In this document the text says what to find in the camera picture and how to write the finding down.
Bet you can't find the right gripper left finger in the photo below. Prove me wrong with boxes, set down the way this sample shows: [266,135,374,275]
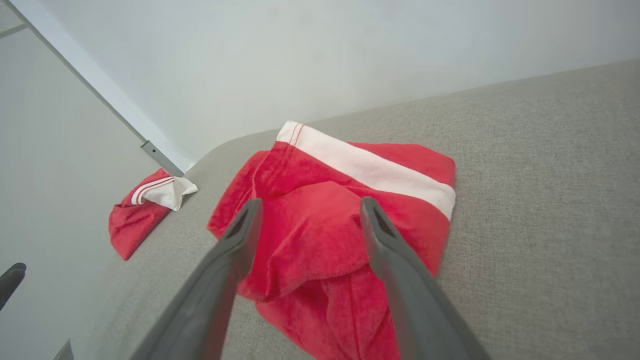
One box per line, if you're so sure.
[130,197,265,360]

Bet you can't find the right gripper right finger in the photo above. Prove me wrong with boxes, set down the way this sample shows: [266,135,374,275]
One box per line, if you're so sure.
[360,196,494,360]

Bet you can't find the red Bulls 23 jersey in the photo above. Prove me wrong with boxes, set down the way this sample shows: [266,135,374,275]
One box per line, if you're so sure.
[108,168,199,261]

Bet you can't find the red shorts with white stripe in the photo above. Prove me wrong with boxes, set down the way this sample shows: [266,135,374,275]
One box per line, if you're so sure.
[207,120,457,360]

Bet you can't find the grey fabric sofa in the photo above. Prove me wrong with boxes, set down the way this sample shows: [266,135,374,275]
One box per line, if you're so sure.
[52,59,640,360]

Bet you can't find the white and grey door frame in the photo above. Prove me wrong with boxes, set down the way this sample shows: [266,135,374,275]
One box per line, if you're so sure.
[0,0,187,178]

